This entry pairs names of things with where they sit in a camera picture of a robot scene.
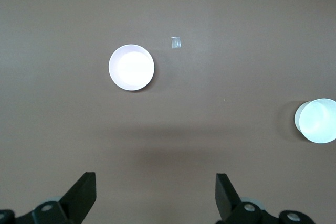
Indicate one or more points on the pink bowl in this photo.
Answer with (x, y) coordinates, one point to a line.
(131, 68)

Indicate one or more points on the white bowl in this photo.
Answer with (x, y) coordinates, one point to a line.
(317, 121)

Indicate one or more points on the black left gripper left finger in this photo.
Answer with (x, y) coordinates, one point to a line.
(78, 203)

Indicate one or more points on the small clear tape piece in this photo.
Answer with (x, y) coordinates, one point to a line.
(175, 43)

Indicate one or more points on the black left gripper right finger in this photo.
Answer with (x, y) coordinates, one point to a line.
(228, 203)

